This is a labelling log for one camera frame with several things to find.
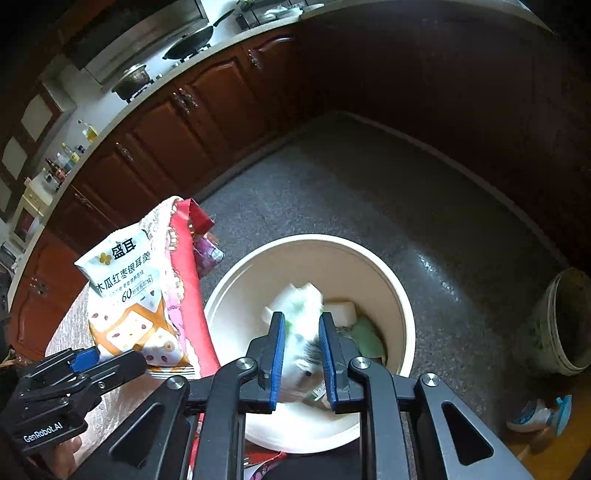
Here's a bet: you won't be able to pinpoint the pale green packet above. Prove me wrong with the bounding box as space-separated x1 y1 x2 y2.
351 318 387 361

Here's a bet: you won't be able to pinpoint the white plastic wrapper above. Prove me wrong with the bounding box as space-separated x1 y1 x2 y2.
263 282 333 409

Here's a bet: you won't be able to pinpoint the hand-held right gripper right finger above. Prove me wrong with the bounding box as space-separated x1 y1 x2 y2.
318 311 536 480

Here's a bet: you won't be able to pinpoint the white plastic bucket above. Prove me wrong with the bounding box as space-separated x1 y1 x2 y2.
203 235 415 454

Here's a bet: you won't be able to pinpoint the brown wooden kitchen cabinets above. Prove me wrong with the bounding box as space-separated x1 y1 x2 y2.
7 18 591 361

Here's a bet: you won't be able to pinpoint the metal cooking pot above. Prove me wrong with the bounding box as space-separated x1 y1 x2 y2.
111 64 153 100

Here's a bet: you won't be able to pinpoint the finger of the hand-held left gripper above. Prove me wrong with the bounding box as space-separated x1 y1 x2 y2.
31 347 102 378
83 350 149 396

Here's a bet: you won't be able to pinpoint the floral ceramic pot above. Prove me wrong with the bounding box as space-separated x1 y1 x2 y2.
517 267 591 377

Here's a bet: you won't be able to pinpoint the person's dark trouser leg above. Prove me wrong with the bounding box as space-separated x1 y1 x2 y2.
265 455 370 480

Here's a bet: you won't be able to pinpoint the black dish rack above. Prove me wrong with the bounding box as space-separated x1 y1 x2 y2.
235 0 326 28

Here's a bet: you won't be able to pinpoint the white orange snack bag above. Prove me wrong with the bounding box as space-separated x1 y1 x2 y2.
74 220 192 370

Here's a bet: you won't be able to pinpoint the cream plastic container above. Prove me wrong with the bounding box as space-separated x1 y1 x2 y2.
21 187 54 217

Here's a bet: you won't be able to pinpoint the steel range hood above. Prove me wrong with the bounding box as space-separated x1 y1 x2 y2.
65 0 208 84

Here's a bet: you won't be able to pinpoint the person's left hand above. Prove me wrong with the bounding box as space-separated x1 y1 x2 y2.
44 434 85 480

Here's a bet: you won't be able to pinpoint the white foam block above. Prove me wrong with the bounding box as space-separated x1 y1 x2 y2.
323 300 358 326

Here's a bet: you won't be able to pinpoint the white blue spray bottle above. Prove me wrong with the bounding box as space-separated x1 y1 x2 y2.
506 394 573 437

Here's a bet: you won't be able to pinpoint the red pink printed blanket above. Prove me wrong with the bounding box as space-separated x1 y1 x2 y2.
44 196 287 480

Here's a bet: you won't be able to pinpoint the wooden wall cabinet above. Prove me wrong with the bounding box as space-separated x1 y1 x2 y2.
0 78 65 217

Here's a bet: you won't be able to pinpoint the black wok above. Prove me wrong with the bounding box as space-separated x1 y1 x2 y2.
161 8 236 61

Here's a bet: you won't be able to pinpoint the orange wooden board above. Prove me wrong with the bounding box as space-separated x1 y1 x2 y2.
503 415 591 464

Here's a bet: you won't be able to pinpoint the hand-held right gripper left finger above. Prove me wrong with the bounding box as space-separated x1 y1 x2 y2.
81 311 286 480

